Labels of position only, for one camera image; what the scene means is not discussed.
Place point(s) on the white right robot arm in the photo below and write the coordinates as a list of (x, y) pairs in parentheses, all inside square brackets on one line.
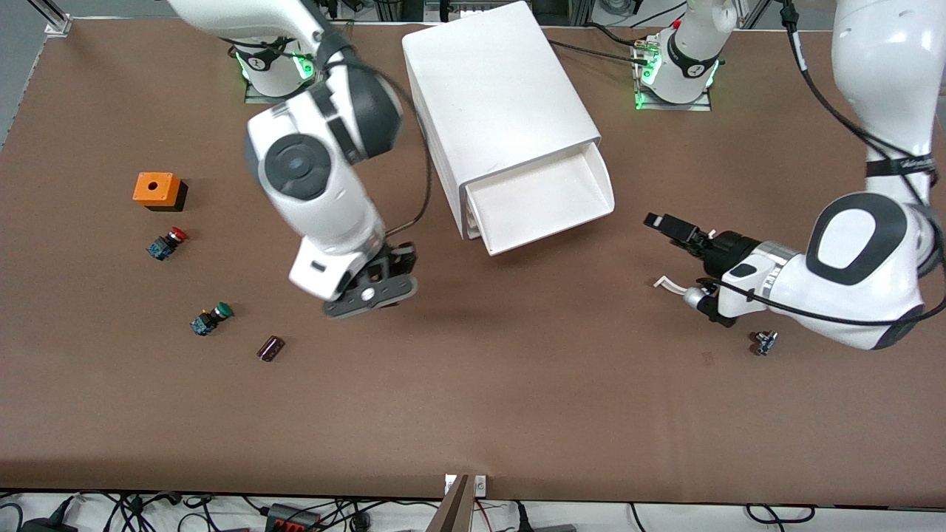
[(299, 166)]

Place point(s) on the brown wooden post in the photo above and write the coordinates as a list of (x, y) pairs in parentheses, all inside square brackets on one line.
[(452, 510)]

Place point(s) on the dark maroon capacitor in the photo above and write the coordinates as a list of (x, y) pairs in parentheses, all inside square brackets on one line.
[(270, 348)]

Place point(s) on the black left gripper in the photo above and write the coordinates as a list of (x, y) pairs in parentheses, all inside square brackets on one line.
[(723, 250)]

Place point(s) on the white metal bracket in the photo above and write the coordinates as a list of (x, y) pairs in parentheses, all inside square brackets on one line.
[(480, 485)]

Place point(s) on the small blue grey component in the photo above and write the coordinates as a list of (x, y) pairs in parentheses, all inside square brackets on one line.
[(765, 343)]

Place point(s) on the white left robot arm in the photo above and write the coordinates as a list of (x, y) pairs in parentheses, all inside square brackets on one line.
[(857, 244)]

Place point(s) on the white plastic drawer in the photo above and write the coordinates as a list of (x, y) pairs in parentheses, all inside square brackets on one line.
[(539, 207)]

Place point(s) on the red push button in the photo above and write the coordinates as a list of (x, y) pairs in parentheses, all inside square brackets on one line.
[(167, 244)]

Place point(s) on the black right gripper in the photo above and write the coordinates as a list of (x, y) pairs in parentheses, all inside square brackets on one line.
[(403, 258)]

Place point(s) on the black plug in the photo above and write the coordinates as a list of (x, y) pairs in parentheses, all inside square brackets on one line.
[(48, 526)]

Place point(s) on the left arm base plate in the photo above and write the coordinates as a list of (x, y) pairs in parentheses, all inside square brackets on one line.
[(698, 106)]

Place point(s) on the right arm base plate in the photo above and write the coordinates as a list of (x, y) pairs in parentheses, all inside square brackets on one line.
[(255, 97)]

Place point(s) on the white curved plastic piece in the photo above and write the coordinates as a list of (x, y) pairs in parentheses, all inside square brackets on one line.
[(669, 284)]

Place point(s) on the white drawer cabinet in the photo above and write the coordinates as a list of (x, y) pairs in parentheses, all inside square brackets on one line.
[(495, 89)]

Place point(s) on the aluminium frame corner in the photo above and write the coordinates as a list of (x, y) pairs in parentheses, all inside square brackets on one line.
[(58, 21)]

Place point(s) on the orange button enclosure box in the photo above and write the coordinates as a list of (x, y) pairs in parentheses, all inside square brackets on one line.
[(154, 188)]

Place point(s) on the green push button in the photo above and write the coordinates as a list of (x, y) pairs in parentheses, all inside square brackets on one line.
[(211, 318)]

